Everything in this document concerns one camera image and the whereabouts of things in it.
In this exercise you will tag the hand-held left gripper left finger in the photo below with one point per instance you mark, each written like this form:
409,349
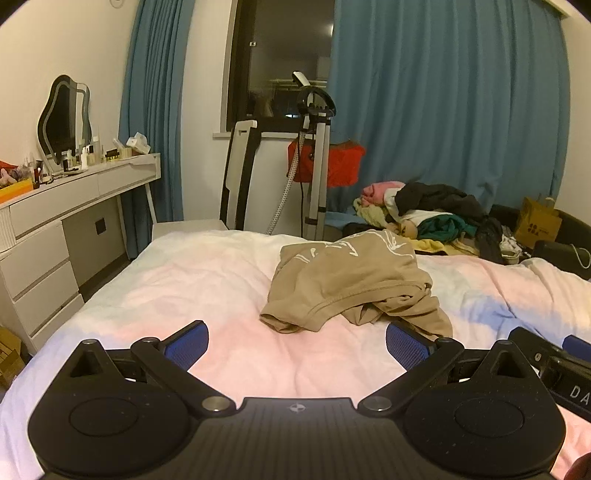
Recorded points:
187,342

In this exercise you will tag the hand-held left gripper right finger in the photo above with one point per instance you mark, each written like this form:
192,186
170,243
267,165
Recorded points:
407,347

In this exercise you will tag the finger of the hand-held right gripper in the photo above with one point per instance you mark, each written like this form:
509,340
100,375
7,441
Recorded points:
535,344
578,345

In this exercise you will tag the tan printed garment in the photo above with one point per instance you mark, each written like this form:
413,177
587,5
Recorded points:
346,277

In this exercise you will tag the pile of mixed clothes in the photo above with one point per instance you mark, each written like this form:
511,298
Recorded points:
438,198

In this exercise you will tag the bed with pastel sheet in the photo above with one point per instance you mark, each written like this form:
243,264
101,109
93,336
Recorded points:
184,277

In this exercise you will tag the black leather seat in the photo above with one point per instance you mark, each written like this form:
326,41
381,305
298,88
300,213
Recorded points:
554,254

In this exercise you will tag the yellow paper bag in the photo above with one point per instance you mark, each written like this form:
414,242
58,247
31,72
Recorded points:
538,221

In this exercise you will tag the white vanity desk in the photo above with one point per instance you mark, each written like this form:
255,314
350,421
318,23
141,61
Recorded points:
41,258

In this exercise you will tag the cardboard box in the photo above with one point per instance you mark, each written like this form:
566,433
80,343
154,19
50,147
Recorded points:
9,355

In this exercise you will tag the garment steamer stand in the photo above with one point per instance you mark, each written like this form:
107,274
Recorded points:
318,184

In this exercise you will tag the red bag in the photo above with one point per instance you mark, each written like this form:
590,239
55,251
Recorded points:
344,166

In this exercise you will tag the white chair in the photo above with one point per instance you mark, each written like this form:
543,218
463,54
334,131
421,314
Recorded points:
240,152

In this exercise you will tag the white tissue box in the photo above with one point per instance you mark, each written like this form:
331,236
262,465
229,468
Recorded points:
137,144

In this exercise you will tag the row of cosmetic bottles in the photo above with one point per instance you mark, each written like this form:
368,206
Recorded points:
87,157

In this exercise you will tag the yellow tray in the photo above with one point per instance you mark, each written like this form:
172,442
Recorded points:
16,190

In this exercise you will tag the narrow blue curtain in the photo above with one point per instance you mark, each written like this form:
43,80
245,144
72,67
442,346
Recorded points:
152,115

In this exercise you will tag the wavy framed mirror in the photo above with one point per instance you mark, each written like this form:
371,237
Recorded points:
62,120

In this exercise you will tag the wide blue curtain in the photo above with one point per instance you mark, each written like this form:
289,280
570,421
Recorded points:
438,92

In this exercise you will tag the dark window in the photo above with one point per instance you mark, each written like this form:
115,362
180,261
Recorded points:
277,46

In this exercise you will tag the black wall socket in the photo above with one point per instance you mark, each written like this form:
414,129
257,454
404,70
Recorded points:
99,228

